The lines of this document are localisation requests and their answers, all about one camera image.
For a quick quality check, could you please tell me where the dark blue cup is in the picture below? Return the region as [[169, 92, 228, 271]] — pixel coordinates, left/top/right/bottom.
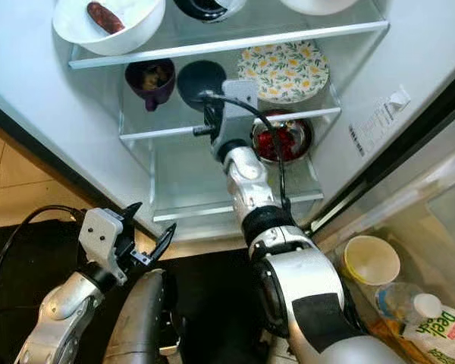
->
[[176, 60, 230, 113]]

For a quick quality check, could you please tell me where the grey fridge door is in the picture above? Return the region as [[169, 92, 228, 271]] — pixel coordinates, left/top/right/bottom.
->
[[311, 99, 455, 364]]

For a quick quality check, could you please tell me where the glass fridge shelf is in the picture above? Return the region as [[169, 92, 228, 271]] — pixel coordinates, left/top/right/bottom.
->
[[118, 102, 342, 145], [140, 140, 327, 224], [68, 0, 389, 71]]

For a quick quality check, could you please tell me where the white fridge label sticker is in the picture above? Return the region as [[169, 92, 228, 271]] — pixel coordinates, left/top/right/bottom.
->
[[349, 85, 412, 158]]

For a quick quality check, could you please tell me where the grey two-door fridge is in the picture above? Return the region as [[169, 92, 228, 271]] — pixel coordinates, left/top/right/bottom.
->
[[0, 0, 455, 251]]

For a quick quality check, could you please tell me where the purple cup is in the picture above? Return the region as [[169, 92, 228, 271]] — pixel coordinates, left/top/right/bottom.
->
[[124, 58, 177, 112]]

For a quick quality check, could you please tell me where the red chopped food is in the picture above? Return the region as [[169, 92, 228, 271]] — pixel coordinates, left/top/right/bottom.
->
[[256, 121, 297, 162]]

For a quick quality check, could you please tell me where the silver robot left leg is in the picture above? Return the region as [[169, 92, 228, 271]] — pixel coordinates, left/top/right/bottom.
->
[[102, 267, 171, 364]]

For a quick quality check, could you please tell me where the dark floor mat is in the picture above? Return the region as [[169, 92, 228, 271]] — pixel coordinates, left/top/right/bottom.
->
[[0, 220, 266, 364]]

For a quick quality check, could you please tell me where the floral print plate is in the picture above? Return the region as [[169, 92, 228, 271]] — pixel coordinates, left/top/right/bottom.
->
[[237, 39, 331, 104]]

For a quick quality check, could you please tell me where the steel bowl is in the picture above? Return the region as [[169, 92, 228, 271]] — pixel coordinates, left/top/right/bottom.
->
[[249, 110, 315, 165]]

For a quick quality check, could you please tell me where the black bowl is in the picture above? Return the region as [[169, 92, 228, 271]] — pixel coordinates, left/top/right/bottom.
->
[[173, 0, 248, 22]]

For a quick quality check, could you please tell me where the large white bowl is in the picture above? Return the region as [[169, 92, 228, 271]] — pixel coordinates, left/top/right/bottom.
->
[[52, 0, 167, 57]]

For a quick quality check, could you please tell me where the brown sausage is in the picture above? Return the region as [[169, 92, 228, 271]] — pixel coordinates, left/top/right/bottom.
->
[[86, 0, 127, 35]]

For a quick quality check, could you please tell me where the yellow paper cup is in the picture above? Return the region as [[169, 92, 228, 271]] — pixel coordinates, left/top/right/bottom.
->
[[343, 234, 403, 287]]

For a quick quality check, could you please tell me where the green yellow juice bottle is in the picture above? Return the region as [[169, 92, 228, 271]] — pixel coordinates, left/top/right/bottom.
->
[[400, 292, 455, 363]]

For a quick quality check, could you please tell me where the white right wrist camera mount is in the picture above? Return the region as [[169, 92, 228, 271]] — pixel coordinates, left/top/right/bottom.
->
[[216, 79, 259, 149]]

